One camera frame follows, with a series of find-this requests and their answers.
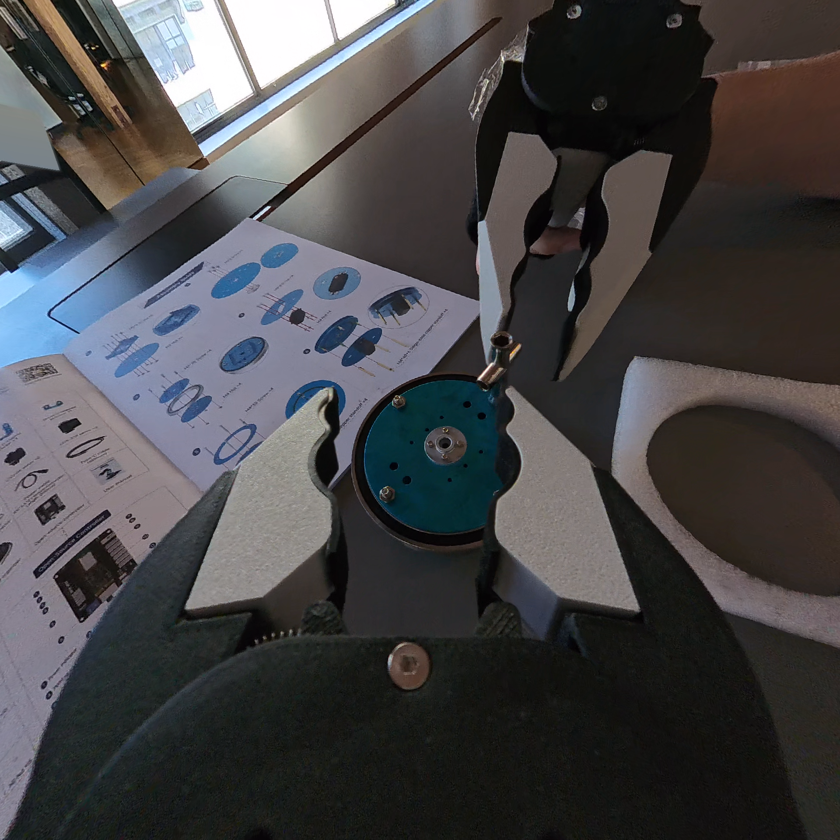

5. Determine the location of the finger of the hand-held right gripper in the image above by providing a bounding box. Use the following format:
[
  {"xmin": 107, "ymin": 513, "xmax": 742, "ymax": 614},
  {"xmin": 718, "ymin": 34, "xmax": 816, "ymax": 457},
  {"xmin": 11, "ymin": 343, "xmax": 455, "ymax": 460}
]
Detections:
[
  {"xmin": 476, "ymin": 130, "xmax": 559, "ymax": 339},
  {"xmin": 553, "ymin": 152, "xmax": 673, "ymax": 383}
]

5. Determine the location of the bright window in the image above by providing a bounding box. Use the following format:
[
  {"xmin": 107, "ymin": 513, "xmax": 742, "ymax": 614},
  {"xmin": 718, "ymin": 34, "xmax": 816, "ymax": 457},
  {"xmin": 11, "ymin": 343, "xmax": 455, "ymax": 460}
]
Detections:
[{"xmin": 112, "ymin": 0, "xmax": 434, "ymax": 139}]

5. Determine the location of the crumpled clear plastic bag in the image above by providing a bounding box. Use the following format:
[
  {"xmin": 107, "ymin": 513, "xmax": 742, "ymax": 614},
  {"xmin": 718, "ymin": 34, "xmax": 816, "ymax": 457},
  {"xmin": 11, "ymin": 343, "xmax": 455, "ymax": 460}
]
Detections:
[{"xmin": 469, "ymin": 39, "xmax": 529, "ymax": 122}]

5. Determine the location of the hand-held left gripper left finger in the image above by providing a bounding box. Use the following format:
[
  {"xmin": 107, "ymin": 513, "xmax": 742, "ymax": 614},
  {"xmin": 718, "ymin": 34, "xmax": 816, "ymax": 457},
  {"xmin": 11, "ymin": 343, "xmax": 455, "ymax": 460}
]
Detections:
[{"xmin": 185, "ymin": 386, "xmax": 345, "ymax": 618}]

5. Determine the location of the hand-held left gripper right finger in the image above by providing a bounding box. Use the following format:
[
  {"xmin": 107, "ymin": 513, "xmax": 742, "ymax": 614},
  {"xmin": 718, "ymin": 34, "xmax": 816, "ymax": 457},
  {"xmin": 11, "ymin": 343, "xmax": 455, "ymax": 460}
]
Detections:
[{"xmin": 476, "ymin": 386, "xmax": 641, "ymax": 639}]

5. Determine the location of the black desk cable cover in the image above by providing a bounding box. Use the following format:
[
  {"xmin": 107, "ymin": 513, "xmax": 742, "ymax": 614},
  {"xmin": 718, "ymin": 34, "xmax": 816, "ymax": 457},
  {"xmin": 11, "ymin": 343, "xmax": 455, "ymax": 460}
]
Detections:
[{"xmin": 49, "ymin": 174, "xmax": 290, "ymax": 336}]

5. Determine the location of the adjoining black desk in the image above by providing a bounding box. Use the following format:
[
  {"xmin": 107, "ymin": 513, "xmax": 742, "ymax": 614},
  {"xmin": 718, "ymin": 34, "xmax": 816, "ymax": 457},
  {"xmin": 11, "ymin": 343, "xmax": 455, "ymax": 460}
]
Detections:
[{"xmin": 0, "ymin": 0, "xmax": 503, "ymax": 342}]

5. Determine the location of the wooden cabinet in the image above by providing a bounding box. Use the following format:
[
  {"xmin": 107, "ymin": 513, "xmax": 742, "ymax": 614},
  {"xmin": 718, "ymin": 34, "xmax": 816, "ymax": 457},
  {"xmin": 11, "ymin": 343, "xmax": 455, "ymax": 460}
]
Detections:
[{"xmin": 20, "ymin": 0, "xmax": 211, "ymax": 191}]

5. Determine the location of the person's right hand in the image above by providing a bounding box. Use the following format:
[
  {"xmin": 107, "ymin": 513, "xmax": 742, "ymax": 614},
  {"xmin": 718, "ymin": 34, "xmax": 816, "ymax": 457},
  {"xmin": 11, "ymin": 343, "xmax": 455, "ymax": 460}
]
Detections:
[{"xmin": 528, "ymin": 210, "xmax": 588, "ymax": 257}]

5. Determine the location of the open cardboard box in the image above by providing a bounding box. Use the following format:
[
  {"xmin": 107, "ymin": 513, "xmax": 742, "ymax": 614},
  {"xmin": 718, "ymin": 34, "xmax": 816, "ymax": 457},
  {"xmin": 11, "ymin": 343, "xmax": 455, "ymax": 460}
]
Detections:
[{"xmin": 705, "ymin": 51, "xmax": 840, "ymax": 198}]

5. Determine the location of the small silver standoff screw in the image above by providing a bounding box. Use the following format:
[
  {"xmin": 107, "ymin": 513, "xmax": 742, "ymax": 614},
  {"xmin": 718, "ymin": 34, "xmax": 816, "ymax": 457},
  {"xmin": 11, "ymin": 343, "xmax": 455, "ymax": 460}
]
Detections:
[{"xmin": 478, "ymin": 330, "xmax": 524, "ymax": 388}]

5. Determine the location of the blue round metal turntable disc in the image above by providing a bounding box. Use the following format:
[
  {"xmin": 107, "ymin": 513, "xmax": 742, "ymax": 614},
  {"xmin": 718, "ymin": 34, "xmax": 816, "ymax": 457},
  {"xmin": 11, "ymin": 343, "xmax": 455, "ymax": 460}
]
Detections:
[{"xmin": 351, "ymin": 373, "xmax": 519, "ymax": 555}]

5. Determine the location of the open instruction booklet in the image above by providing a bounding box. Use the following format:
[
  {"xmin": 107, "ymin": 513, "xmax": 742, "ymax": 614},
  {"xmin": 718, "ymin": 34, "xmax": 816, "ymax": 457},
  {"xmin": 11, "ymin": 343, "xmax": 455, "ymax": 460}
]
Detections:
[{"xmin": 0, "ymin": 218, "xmax": 480, "ymax": 782}]

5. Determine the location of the white foam packing frame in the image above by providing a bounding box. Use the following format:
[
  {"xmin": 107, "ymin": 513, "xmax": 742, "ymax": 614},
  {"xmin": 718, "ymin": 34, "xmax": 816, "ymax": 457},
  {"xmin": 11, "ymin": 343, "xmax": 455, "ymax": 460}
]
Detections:
[{"xmin": 610, "ymin": 356, "xmax": 840, "ymax": 647}]

